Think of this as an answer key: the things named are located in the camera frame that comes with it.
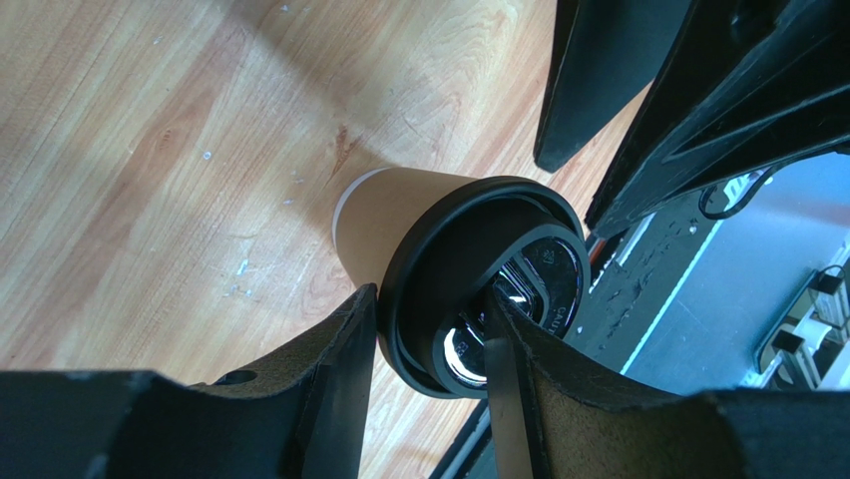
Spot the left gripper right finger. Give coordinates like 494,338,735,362
484,289,677,478

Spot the black coffee cup lid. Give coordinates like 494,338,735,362
378,177,591,399

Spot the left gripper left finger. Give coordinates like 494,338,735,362
195,283,377,478

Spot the single paper cup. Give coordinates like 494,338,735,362
331,167,475,286

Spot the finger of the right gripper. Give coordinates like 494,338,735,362
533,0,690,173
586,0,849,238

